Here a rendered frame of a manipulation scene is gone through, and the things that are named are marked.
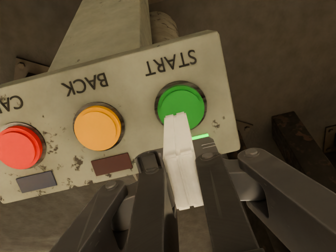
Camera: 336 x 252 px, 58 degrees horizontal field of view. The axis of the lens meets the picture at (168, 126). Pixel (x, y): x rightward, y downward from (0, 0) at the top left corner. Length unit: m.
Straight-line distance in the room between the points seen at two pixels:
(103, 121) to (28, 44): 0.69
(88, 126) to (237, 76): 0.76
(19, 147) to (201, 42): 0.18
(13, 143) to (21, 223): 1.22
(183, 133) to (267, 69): 0.85
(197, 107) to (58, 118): 0.12
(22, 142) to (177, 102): 0.14
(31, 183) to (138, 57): 0.16
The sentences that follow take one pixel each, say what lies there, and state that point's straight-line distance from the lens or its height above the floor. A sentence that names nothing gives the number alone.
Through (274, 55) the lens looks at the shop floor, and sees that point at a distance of 0.99.
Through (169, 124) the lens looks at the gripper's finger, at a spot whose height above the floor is 0.67.
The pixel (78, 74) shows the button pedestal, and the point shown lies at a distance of 0.27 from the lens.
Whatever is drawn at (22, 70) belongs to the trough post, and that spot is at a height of 0.01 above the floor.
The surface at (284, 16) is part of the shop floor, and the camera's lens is 0.95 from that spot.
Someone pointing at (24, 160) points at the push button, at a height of 0.61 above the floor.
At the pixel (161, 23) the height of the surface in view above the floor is 0.09.
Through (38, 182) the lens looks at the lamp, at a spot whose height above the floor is 0.61.
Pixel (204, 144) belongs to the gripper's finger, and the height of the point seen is 0.70.
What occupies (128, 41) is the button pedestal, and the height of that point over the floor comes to 0.51.
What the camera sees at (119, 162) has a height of 0.61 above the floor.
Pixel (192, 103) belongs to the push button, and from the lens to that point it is 0.25.
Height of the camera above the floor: 0.82
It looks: 52 degrees down
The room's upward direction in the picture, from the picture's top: 173 degrees clockwise
